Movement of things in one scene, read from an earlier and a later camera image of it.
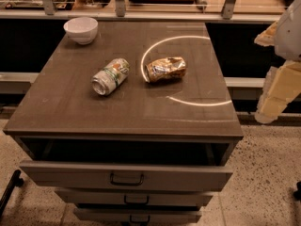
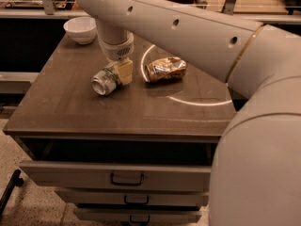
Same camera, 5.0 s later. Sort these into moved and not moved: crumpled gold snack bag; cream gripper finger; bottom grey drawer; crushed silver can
Moved: cream gripper finger
Not moved: crumpled gold snack bag; crushed silver can; bottom grey drawer
